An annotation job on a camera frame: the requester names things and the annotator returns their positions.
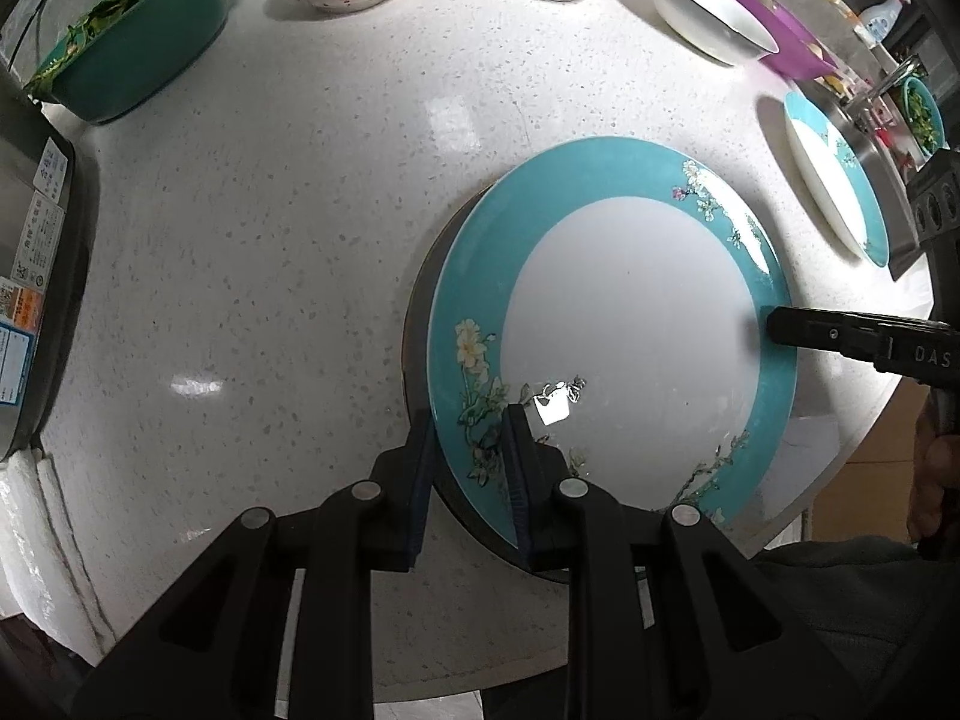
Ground purple plastic basin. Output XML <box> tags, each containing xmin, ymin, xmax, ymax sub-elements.
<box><xmin>705</xmin><ymin>0</ymin><xmax>839</xmax><ymax>81</ymax></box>

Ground white towel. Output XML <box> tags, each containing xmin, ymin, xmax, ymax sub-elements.
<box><xmin>0</xmin><ymin>446</ymin><xmax>130</xmax><ymax>665</ymax></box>

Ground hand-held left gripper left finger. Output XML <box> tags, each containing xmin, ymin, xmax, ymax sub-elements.
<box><xmin>71</xmin><ymin>409</ymin><xmax>440</xmax><ymax>720</ymax></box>

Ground brown cabinet front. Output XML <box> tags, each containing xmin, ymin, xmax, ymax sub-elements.
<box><xmin>804</xmin><ymin>373</ymin><xmax>935</xmax><ymax>542</ymax></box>

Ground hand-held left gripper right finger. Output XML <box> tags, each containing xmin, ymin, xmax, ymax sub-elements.
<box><xmin>501</xmin><ymin>403</ymin><xmax>863</xmax><ymax>720</ymax></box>

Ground steel faucet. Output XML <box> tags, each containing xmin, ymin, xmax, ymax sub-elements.
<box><xmin>853</xmin><ymin>51</ymin><xmax>922</xmax><ymax>137</ymax></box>

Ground small teal floral plate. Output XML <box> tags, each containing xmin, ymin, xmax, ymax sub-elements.
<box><xmin>784</xmin><ymin>90</ymin><xmax>890</xmax><ymax>269</ymax></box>

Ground leafy green vegetables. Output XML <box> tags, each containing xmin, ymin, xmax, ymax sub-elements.
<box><xmin>26</xmin><ymin>0</ymin><xmax>197</xmax><ymax>95</ymax></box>

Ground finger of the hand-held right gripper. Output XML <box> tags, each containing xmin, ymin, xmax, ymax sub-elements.
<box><xmin>765</xmin><ymin>305</ymin><xmax>897</xmax><ymax>374</ymax></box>

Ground person's grey clothing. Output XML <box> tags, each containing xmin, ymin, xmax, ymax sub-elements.
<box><xmin>739</xmin><ymin>538</ymin><xmax>931</xmax><ymax>698</ymax></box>

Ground silver appliance with labels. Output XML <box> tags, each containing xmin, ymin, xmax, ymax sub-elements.
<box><xmin>0</xmin><ymin>109</ymin><xmax>100</xmax><ymax>462</ymax></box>

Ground teal colander with greens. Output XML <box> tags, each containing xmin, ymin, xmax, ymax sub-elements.
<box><xmin>898</xmin><ymin>75</ymin><xmax>947</xmax><ymax>157</ymax></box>

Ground white spray bottle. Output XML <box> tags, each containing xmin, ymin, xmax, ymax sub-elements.
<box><xmin>857</xmin><ymin>0</ymin><xmax>914</xmax><ymax>47</ymax></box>

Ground green plastic basin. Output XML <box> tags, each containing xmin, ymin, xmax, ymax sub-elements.
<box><xmin>26</xmin><ymin>0</ymin><xmax>230</xmax><ymax>126</ymax></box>

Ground large teal floral plate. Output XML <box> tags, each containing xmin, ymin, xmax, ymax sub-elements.
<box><xmin>427</xmin><ymin>136</ymin><xmax>797</xmax><ymax>550</ymax></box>

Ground person's right hand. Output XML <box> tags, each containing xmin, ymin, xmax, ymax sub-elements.
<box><xmin>906</xmin><ymin>420</ymin><xmax>960</xmax><ymax>542</ymax></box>

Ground stainless steel sink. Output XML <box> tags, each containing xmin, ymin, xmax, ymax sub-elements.
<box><xmin>821</xmin><ymin>94</ymin><xmax>927</xmax><ymax>282</ymax></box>

